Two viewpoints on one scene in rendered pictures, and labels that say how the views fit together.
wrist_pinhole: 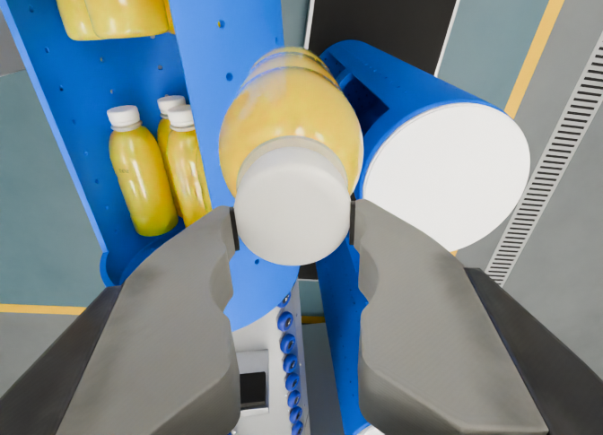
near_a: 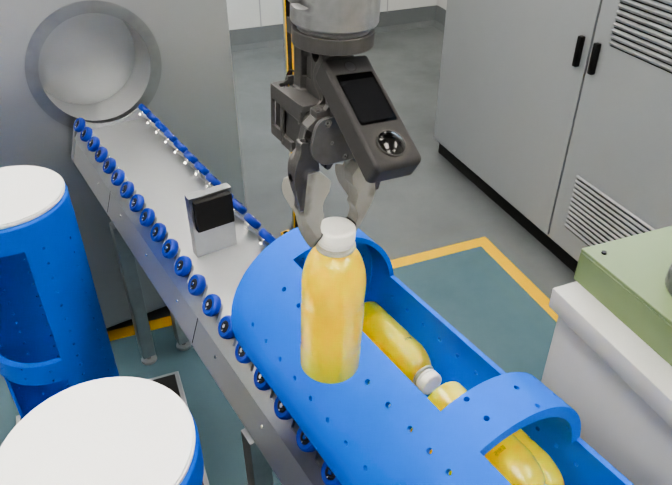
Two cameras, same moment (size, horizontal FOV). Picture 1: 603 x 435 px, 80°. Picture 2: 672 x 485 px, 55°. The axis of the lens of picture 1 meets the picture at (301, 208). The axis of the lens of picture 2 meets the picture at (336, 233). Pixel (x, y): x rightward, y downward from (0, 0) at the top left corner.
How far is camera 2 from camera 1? 0.55 m
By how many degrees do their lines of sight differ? 34
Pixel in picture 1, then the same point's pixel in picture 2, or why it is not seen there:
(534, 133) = not seen: outside the picture
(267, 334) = (205, 271)
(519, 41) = not seen: outside the picture
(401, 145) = (172, 463)
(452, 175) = (95, 462)
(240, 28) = (375, 414)
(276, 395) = (164, 217)
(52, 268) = (443, 298)
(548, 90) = not seen: outside the picture
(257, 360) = (207, 243)
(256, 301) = (269, 263)
